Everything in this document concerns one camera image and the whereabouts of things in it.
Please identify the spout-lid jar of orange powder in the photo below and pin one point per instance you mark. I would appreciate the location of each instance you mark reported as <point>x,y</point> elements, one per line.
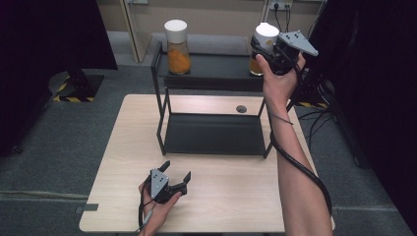
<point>266,33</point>

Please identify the person's left hand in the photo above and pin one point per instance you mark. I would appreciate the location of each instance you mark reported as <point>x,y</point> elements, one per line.
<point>157,213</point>

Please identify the black curtain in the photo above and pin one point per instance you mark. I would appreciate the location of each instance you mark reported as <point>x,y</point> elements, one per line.
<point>42,65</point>
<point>377,82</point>

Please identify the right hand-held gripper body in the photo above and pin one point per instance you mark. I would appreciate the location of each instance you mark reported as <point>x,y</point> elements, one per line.
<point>291,49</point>

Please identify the person's right hand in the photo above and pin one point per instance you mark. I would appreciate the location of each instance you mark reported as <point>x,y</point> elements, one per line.
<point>278,85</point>

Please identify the beige partition cabinet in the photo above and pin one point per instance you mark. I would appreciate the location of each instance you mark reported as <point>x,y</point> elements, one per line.
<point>213,19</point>

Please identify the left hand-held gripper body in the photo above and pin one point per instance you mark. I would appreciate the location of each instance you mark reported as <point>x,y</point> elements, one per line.
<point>160,185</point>

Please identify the white wall power outlet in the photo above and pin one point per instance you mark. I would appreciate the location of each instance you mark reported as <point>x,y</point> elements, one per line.
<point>281,4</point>

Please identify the black-yellow striped stand base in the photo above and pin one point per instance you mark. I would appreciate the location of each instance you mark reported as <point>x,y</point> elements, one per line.
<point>311,100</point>
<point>77,88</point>

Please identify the flat-lid jar of orange powder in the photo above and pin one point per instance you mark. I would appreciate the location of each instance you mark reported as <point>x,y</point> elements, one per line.
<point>177,49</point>

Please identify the black metal two-tier shelf rack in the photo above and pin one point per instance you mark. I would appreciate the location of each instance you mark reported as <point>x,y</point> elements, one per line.
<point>213,132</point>

